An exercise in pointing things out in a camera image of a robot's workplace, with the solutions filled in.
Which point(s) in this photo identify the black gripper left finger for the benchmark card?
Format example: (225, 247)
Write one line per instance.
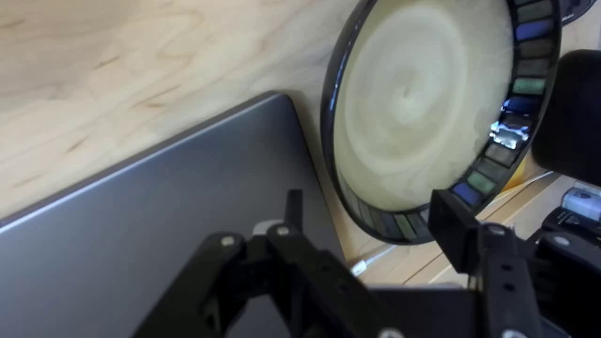
(313, 292)

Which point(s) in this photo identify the black object at right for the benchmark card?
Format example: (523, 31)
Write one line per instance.
(570, 136)

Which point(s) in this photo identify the grey closed laptop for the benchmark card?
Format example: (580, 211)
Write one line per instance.
(93, 260)

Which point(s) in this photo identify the black bowl with cream interior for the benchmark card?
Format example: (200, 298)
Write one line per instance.
(435, 95)

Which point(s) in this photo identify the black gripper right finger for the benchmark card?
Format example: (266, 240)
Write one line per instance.
(523, 287)

